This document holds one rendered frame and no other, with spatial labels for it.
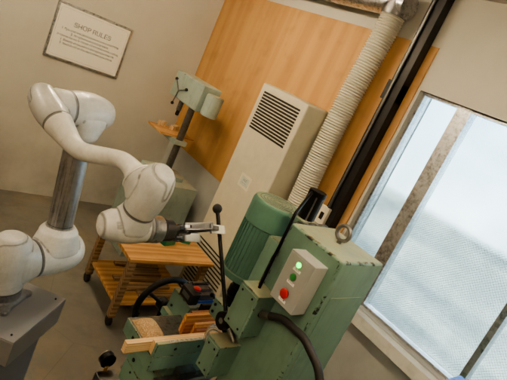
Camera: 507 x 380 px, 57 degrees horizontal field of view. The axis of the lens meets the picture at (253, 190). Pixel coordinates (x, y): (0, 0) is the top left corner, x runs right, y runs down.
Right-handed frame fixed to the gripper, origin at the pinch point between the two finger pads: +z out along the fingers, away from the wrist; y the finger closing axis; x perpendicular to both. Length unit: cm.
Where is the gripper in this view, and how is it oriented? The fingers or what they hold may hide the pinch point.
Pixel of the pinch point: (209, 234)
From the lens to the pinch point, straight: 165.7
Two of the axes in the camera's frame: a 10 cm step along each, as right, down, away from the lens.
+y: 7.0, -2.8, -6.6
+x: -1.0, -9.5, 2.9
